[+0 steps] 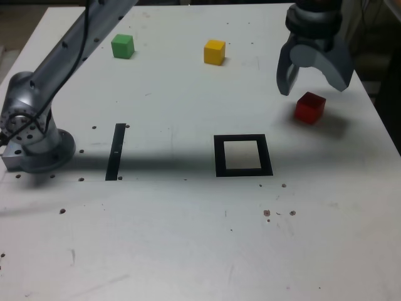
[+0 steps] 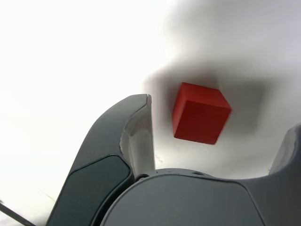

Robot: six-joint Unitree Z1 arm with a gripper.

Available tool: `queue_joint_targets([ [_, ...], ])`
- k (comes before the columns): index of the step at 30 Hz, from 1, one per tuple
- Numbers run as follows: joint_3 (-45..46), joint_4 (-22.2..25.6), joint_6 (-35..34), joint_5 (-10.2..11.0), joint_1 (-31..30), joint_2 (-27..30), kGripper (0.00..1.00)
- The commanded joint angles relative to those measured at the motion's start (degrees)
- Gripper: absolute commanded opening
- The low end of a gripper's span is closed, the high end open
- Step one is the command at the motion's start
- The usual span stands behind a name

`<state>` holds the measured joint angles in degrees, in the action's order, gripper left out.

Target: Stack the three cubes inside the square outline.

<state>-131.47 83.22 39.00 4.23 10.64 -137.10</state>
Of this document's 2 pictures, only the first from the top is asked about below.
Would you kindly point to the green cube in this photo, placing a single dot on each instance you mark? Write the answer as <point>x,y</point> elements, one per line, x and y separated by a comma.
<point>122,47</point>

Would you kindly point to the white metal rack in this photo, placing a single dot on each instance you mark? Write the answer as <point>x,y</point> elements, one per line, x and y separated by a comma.
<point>351,28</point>

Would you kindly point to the black tape square outline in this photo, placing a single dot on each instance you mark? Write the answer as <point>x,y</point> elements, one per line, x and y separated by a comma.
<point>239,139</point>

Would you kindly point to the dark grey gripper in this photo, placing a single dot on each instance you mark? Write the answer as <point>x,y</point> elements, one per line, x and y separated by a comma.
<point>313,40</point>

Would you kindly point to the red cube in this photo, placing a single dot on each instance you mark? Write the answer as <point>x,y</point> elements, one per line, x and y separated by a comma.
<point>308,108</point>

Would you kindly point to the black tape strip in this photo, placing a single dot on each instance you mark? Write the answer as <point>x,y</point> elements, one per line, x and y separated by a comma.
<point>115,150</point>

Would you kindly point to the yellow cube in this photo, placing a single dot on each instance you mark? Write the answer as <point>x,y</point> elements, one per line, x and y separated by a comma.
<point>214,53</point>

